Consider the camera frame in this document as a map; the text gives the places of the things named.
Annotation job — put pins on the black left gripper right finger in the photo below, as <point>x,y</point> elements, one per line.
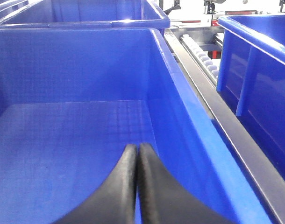
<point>162,198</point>

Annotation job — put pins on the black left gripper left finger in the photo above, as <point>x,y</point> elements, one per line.
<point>113,202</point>

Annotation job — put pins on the steel shelf rack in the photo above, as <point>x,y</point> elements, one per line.
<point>188,45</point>

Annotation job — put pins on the large blue bin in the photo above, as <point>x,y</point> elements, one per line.
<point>72,99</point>

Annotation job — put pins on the blue bin at right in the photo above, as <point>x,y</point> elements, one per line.
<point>252,79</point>

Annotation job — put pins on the blue bin behind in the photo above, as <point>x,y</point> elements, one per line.
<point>89,14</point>

